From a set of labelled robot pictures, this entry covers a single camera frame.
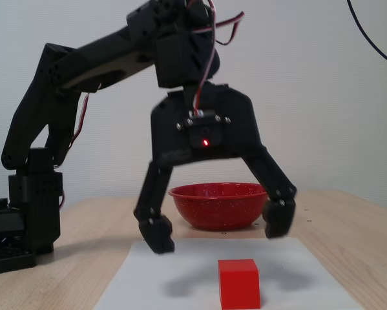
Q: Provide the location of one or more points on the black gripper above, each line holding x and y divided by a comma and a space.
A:
238, 129

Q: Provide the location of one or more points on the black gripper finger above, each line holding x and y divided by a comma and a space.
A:
278, 213

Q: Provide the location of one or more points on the red cube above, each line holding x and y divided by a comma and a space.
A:
238, 284

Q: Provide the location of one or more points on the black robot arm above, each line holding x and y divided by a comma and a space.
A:
99, 64

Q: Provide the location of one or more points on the red speckled enamel bowl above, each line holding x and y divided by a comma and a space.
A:
212, 210

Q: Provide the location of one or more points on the white paper sheet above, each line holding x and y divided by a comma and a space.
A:
196, 268

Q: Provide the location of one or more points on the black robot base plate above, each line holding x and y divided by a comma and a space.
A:
9, 260

